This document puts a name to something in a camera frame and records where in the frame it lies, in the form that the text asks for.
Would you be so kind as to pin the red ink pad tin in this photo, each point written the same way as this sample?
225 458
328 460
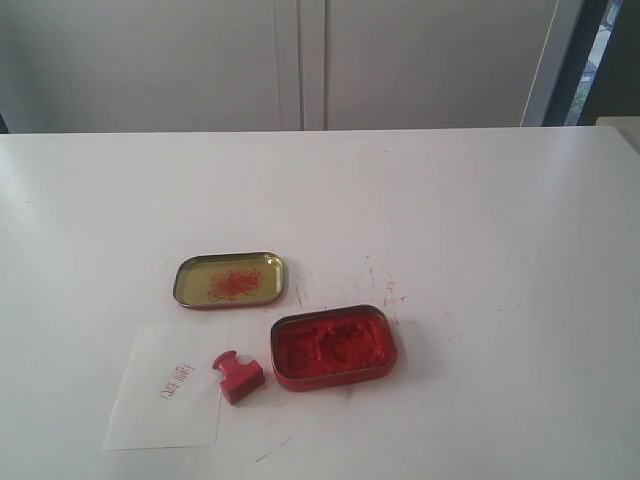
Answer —
332 348

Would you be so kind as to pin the red plastic stamp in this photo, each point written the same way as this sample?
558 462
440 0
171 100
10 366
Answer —
239 379

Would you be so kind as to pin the white paper sheet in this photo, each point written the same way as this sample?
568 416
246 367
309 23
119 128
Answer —
169 395

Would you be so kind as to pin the gold tin lid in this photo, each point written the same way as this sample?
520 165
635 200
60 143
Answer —
221 281

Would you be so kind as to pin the white cabinet doors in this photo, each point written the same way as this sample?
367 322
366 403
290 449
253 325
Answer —
151 66

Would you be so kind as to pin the beige box corner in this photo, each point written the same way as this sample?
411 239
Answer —
627 126

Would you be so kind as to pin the dark window frame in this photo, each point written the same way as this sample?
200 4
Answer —
599 75

